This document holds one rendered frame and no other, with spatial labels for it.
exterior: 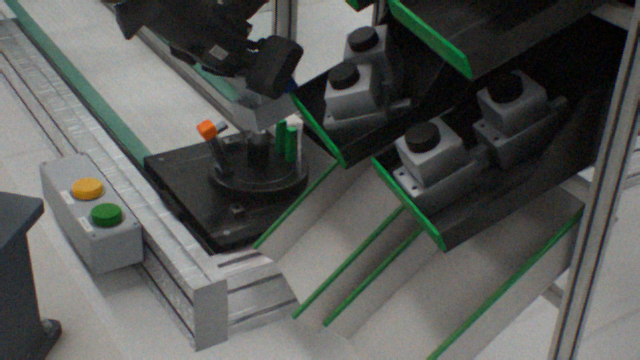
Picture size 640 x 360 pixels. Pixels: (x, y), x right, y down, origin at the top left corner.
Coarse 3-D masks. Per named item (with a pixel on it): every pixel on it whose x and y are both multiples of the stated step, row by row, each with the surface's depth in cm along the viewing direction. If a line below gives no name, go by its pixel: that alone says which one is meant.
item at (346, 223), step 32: (320, 192) 103; (352, 192) 103; (384, 192) 100; (288, 224) 103; (320, 224) 104; (352, 224) 101; (384, 224) 92; (416, 224) 93; (288, 256) 105; (320, 256) 101; (352, 256) 92; (384, 256) 94; (320, 288) 93; (352, 288) 95; (320, 320) 95
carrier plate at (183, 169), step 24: (192, 144) 132; (312, 144) 133; (144, 168) 129; (168, 168) 126; (192, 168) 126; (312, 168) 128; (168, 192) 122; (192, 192) 121; (216, 192) 121; (192, 216) 117; (216, 216) 117; (264, 216) 117; (216, 240) 112; (240, 240) 113
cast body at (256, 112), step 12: (240, 72) 101; (240, 84) 101; (240, 96) 103; (252, 96) 100; (264, 96) 100; (288, 96) 102; (240, 108) 101; (252, 108) 100; (264, 108) 100; (276, 108) 102; (288, 108) 103; (240, 120) 103; (252, 120) 101; (264, 120) 101; (276, 120) 102
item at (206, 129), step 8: (208, 120) 117; (200, 128) 116; (208, 128) 116; (216, 128) 117; (224, 128) 117; (208, 136) 116; (208, 144) 118; (216, 144) 118; (216, 152) 118; (216, 160) 120; (224, 160) 120; (224, 168) 120
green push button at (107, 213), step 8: (96, 208) 116; (104, 208) 117; (112, 208) 117; (120, 208) 117; (96, 216) 115; (104, 216) 115; (112, 216) 115; (120, 216) 116; (104, 224) 115; (112, 224) 115
